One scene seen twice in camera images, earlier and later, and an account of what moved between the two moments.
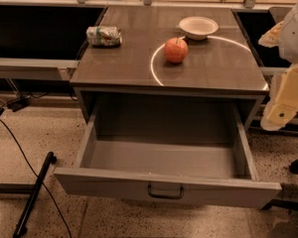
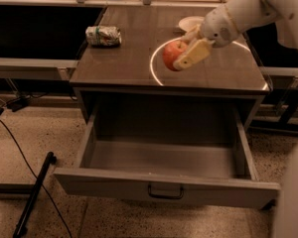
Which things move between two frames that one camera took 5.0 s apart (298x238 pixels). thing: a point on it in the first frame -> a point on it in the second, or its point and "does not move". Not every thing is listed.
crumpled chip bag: x=103 y=36 does not move
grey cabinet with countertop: x=219 y=69 does not move
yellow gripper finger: x=288 y=95 -> x=199 y=51
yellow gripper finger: x=273 y=37 -> x=193 y=35
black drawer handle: x=167 y=196 does not move
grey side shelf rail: x=32 y=68 does not move
